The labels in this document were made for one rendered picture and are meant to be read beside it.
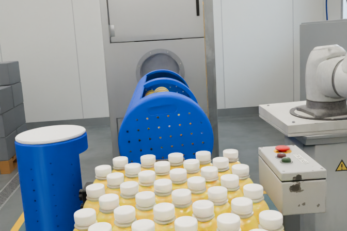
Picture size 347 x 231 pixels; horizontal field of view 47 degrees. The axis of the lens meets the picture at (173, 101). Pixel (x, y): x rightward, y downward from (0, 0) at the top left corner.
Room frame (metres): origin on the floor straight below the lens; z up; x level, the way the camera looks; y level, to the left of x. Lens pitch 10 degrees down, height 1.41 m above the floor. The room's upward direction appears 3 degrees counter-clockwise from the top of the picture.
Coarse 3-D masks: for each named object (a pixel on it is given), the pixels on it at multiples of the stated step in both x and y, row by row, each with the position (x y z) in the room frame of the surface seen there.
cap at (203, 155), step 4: (196, 152) 1.00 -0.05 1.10; (200, 152) 1.00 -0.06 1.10; (204, 152) 1.00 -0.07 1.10; (208, 152) 1.00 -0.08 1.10; (196, 156) 0.99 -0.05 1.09; (200, 156) 0.98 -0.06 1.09; (204, 156) 0.98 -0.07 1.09; (208, 156) 0.98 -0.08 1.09; (200, 160) 0.98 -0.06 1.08; (204, 160) 0.98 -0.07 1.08; (208, 160) 0.98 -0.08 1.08
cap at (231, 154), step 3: (225, 150) 1.01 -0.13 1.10; (228, 150) 1.01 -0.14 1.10; (231, 150) 1.00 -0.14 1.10; (234, 150) 1.00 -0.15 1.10; (237, 150) 1.00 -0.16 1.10; (225, 153) 0.99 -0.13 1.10; (228, 153) 0.98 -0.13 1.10; (231, 153) 0.98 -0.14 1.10; (234, 153) 0.98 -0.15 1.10; (237, 153) 0.99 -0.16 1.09; (225, 156) 0.99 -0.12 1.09; (228, 156) 0.98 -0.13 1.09; (231, 156) 0.98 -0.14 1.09; (234, 156) 0.98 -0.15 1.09; (237, 156) 0.99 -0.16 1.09; (231, 159) 0.98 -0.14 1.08
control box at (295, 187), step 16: (272, 160) 0.90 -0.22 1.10; (304, 160) 0.88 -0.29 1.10; (272, 176) 0.88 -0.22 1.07; (288, 176) 0.82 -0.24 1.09; (304, 176) 0.82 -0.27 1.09; (320, 176) 0.82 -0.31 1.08; (272, 192) 0.89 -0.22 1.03; (288, 192) 0.82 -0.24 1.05; (304, 192) 0.82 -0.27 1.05; (320, 192) 0.82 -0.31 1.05; (288, 208) 0.82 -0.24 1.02; (304, 208) 0.82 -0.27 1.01; (320, 208) 0.82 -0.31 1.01
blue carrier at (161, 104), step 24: (168, 72) 1.95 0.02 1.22; (144, 96) 2.00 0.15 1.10; (168, 96) 1.14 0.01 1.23; (192, 96) 1.55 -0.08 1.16; (144, 120) 1.14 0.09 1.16; (168, 120) 1.14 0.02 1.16; (192, 120) 1.14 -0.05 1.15; (120, 144) 1.14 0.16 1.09; (144, 144) 1.14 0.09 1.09; (168, 144) 1.14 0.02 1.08; (192, 144) 1.15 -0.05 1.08
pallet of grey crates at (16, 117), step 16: (0, 64) 4.60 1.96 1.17; (16, 64) 4.89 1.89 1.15; (0, 80) 4.60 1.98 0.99; (16, 80) 4.82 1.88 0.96; (0, 96) 4.22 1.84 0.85; (16, 96) 4.72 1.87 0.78; (0, 112) 4.20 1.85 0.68; (16, 112) 4.68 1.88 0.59; (0, 128) 4.21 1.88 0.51; (16, 128) 4.64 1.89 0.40; (0, 144) 4.20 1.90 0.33; (0, 160) 4.20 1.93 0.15; (16, 160) 4.53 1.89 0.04
